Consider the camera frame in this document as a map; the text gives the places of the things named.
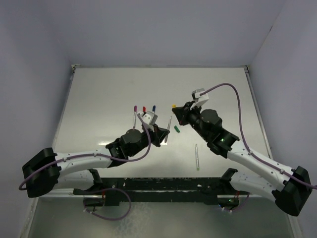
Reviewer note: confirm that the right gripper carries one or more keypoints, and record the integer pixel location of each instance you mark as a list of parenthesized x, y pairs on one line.
[(182, 113)]

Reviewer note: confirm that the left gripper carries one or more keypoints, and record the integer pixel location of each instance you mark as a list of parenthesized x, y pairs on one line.
[(158, 134)]

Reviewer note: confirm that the yellow marker pen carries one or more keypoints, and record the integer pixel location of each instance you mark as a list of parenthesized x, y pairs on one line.
[(168, 128)]

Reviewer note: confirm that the purple marker pen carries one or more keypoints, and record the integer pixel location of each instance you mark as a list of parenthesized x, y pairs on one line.
[(134, 119)]

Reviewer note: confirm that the green marker pen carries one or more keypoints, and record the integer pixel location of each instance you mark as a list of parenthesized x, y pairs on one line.
[(197, 157)]

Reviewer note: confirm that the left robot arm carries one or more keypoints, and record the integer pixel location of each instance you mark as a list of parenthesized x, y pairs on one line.
[(49, 170)]

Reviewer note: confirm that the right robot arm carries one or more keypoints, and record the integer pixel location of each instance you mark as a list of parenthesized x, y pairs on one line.
[(287, 187)]

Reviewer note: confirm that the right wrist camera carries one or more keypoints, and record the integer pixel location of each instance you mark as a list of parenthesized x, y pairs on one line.
[(200, 97)]

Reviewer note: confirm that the aluminium frame rail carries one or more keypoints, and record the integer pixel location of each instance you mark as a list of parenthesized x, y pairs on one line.
[(58, 193)]

